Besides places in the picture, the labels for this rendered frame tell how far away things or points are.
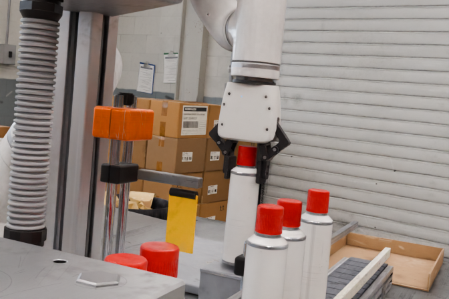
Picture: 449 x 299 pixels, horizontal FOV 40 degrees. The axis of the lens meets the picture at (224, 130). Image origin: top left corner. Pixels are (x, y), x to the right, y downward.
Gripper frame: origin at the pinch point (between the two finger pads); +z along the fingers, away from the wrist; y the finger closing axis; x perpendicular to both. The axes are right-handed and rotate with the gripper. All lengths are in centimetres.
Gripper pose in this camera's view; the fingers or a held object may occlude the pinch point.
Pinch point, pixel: (245, 170)
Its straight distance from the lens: 107.8
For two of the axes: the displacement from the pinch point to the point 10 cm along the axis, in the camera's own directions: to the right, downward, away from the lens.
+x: 4.2, -0.1, 9.1
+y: 9.0, 1.1, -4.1
